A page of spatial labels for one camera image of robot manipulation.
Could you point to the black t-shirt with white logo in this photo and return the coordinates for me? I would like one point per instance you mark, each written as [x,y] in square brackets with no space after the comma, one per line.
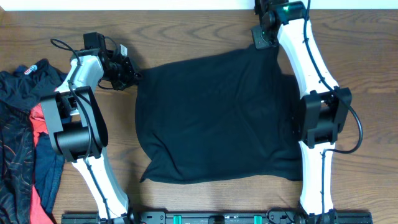
[221,117]

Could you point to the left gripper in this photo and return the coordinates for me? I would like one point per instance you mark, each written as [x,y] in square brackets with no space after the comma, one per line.
[132,78]

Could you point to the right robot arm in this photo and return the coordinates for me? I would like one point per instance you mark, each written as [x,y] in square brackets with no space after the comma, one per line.
[322,108]

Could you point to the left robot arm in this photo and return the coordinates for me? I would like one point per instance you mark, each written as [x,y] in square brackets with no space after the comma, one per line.
[77,130]

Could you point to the red garment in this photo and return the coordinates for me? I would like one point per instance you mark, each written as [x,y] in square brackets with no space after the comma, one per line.
[37,214]

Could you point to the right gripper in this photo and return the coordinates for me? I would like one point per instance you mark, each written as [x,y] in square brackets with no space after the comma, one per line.
[259,42]

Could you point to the black patterned garment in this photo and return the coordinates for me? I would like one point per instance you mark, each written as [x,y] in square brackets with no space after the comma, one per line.
[20,92]

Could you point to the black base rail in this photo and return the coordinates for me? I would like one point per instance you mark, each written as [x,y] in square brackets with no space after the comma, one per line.
[273,216]

